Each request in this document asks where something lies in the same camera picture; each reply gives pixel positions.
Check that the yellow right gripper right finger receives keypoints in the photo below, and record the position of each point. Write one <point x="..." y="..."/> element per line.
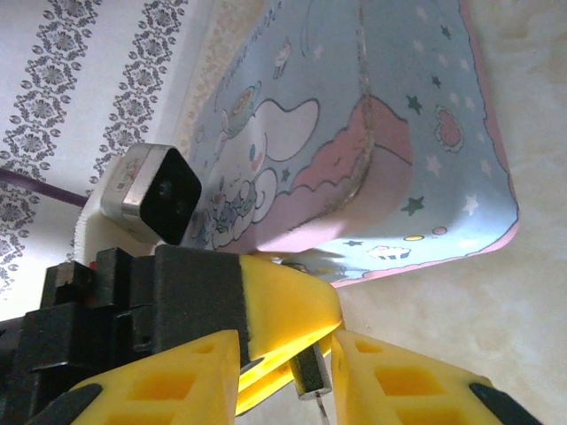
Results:
<point x="398" y="389"/>

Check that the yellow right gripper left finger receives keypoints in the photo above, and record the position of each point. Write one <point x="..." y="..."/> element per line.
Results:
<point x="168" y="389"/>

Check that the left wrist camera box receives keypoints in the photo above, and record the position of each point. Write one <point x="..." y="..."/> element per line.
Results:
<point x="164" y="195"/>

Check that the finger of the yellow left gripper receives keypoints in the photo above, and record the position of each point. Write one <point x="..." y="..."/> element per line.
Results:
<point x="270" y="376"/>
<point x="288" y="305"/>

